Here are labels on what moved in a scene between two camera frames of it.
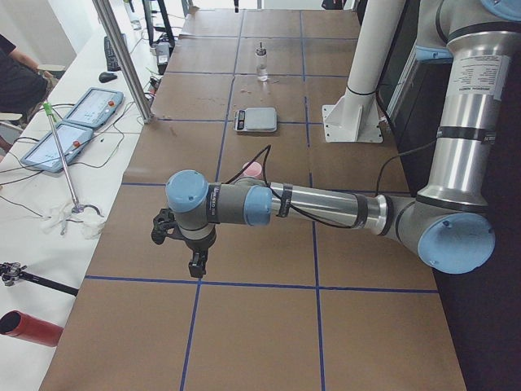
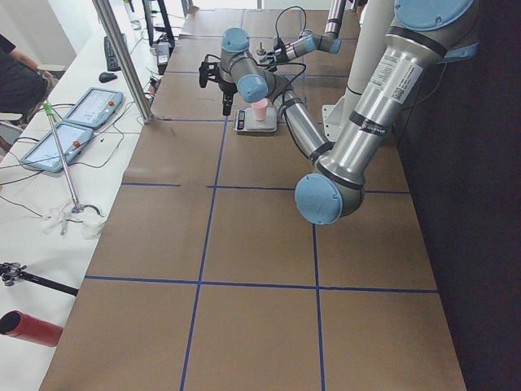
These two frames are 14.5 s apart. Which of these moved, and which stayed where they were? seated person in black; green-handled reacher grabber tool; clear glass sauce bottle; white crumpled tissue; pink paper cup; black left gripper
Moved: black left gripper; pink paper cup
Stayed: clear glass sauce bottle; white crumpled tissue; green-handled reacher grabber tool; seated person in black
